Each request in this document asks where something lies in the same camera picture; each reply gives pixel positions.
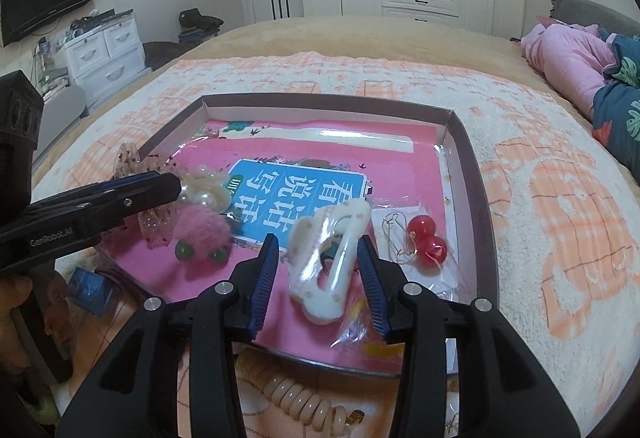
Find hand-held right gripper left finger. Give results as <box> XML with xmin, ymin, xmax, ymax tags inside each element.
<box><xmin>54</xmin><ymin>233</ymin><xmax>281</xmax><ymax>438</ymax></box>

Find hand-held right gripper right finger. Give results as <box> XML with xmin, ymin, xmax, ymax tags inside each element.
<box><xmin>356</xmin><ymin>234</ymin><xmax>583</xmax><ymax>438</ymax></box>

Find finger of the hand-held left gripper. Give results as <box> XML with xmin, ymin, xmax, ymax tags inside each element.
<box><xmin>30</xmin><ymin>171</ymin><xmax>171</xmax><ymax>215</ymax></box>
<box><xmin>75</xmin><ymin>175</ymin><xmax>182</xmax><ymax>221</ymax></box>

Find white hair claw clip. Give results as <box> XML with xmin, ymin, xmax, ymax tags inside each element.
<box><xmin>289</xmin><ymin>199</ymin><xmax>373</xmax><ymax>326</ymax></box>

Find pearl flower hair clip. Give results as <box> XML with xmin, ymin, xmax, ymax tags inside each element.
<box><xmin>177</xmin><ymin>163</ymin><xmax>232</xmax><ymax>211</ymax></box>

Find pink pom hair tie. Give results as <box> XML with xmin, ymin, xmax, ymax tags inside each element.
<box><xmin>167</xmin><ymin>208</ymin><xmax>235</xmax><ymax>280</ymax></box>

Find red cherry earrings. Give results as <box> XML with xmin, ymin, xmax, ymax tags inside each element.
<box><xmin>379</xmin><ymin>205</ymin><xmax>470</xmax><ymax>300</ymax></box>

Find shallow brown cardboard box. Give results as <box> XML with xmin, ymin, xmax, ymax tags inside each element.
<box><xmin>112</xmin><ymin>93</ymin><xmax>502</xmax><ymax>380</ymax></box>

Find person's left hand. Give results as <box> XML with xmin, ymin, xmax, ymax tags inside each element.
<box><xmin>0</xmin><ymin>274</ymin><xmax>36</xmax><ymax>336</ymax></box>

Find small blue box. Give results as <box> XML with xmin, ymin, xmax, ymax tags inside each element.
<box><xmin>67</xmin><ymin>267</ymin><xmax>114</xmax><ymax>317</ymax></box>

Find grey chair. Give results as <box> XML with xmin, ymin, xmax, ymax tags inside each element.
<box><xmin>36</xmin><ymin>84</ymin><xmax>88</xmax><ymax>155</ymax></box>

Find white plastic drawer cabinet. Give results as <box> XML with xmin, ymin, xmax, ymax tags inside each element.
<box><xmin>64</xmin><ymin>9</ymin><xmax>152</xmax><ymax>112</ymax></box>

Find pink book with blue label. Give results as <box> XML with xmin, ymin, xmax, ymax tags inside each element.
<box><xmin>107</xmin><ymin>118</ymin><xmax>450</xmax><ymax>377</ymax></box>

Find cluttered side shelf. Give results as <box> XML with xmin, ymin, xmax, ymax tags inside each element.
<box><xmin>31</xmin><ymin>35</ymin><xmax>71</xmax><ymax>100</ymax></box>

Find pile of dark clothes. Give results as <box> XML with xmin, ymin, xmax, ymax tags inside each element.
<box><xmin>142</xmin><ymin>8</ymin><xmax>225</xmax><ymax>72</ymax></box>

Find bed with tan sheet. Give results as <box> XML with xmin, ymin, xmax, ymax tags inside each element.
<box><xmin>30</xmin><ymin>15</ymin><xmax>640</xmax><ymax>438</ymax></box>

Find blue floral quilt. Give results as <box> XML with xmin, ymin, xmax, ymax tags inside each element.
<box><xmin>591</xmin><ymin>30</ymin><xmax>640</xmax><ymax>180</ymax></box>

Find grey quilted headboard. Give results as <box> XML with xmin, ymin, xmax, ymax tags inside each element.
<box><xmin>549</xmin><ymin>0</ymin><xmax>640</xmax><ymax>40</ymax></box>

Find beige coil hair tie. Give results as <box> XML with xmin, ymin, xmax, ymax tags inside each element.
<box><xmin>235</xmin><ymin>350</ymin><xmax>351</xmax><ymax>438</ymax></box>

